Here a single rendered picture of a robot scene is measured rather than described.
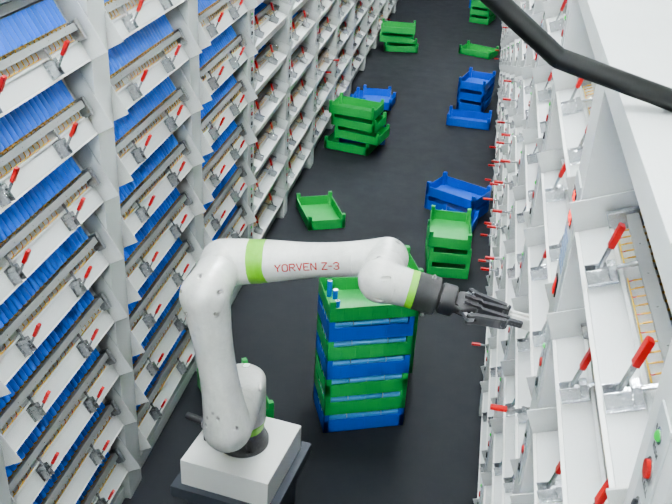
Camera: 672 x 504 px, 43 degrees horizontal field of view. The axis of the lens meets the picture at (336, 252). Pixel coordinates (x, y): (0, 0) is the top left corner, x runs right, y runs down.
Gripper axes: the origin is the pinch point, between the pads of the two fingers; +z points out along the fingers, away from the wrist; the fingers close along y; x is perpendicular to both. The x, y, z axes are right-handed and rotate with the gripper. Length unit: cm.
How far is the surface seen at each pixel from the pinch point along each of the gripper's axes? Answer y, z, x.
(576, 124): 8, -6, 52
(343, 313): -64, -43, -55
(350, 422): -66, -30, -101
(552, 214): 7.5, -4.1, 31.6
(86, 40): -16, -118, 32
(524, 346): 1.0, 2.5, -6.1
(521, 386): 15.0, 2.1, -7.5
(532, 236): -15.7, -2.2, 14.3
